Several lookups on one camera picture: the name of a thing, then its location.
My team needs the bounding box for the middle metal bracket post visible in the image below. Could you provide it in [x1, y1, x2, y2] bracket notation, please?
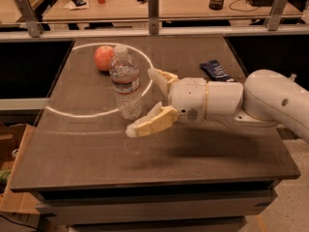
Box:
[148, 0, 159, 35]

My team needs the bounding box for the metal bracket post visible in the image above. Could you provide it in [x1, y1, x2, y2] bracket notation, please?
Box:
[15, 0, 43, 38]
[148, 0, 159, 35]
[264, 0, 288, 31]

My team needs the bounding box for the red apple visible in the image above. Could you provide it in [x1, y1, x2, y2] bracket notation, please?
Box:
[95, 45, 114, 72]

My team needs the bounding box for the black cable on desk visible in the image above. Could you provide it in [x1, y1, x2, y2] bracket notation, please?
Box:
[228, 0, 256, 14]

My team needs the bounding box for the black mesh pen cup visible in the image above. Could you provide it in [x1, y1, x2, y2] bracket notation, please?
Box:
[209, 0, 225, 10]

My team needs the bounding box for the left metal bracket post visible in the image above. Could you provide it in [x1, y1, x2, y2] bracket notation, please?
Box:
[15, 0, 43, 38]

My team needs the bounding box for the clear plastic water bottle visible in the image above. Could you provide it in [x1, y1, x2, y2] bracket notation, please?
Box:
[109, 44, 142, 120]

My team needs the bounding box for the right metal bracket post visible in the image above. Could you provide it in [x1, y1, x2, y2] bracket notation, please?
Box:
[264, 0, 288, 31]

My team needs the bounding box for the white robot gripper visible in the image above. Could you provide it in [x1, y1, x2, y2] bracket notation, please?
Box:
[126, 68, 207, 137]

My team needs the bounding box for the cardboard box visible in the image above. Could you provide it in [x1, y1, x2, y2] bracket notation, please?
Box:
[0, 124, 39, 215]

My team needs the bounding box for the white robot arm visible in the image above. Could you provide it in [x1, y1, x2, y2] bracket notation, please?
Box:
[126, 69, 309, 141]

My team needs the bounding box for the dark blue snack bar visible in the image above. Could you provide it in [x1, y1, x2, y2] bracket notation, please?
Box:
[200, 60, 235, 82]

